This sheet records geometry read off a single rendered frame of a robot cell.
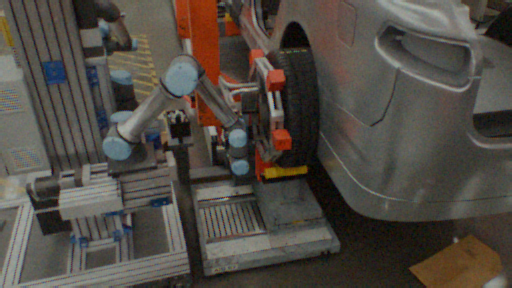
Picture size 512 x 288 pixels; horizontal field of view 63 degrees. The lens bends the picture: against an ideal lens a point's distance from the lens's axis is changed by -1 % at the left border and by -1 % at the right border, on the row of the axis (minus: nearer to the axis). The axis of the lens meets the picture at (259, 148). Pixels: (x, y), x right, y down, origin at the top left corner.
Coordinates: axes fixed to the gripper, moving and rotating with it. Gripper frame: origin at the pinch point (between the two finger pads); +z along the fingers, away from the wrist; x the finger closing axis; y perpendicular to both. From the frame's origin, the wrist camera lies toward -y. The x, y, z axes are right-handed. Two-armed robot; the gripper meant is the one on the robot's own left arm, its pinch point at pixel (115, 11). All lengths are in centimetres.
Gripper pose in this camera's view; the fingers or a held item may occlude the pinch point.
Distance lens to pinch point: 292.2
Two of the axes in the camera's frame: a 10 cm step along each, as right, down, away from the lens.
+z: -0.5, -5.4, 8.4
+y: -1.4, 8.4, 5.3
